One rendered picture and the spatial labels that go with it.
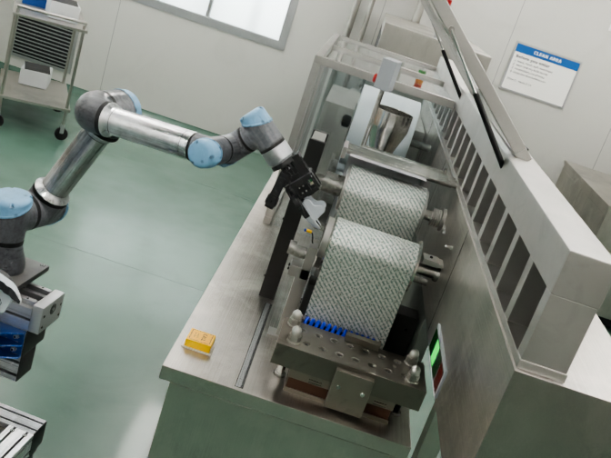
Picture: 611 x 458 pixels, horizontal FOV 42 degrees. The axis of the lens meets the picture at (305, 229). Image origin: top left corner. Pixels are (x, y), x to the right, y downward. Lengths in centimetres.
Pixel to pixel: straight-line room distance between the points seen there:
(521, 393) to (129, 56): 693
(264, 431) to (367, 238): 57
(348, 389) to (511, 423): 75
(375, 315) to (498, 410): 89
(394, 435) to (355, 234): 53
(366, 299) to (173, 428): 61
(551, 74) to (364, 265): 577
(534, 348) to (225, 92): 664
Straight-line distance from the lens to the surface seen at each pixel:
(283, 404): 205
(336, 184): 237
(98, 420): 338
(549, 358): 136
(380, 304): 219
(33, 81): 696
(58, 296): 253
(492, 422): 138
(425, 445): 255
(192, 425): 212
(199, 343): 215
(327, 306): 220
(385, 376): 207
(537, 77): 775
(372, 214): 235
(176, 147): 207
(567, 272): 130
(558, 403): 138
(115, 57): 803
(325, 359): 204
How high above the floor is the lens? 195
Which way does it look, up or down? 18 degrees down
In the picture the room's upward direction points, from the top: 19 degrees clockwise
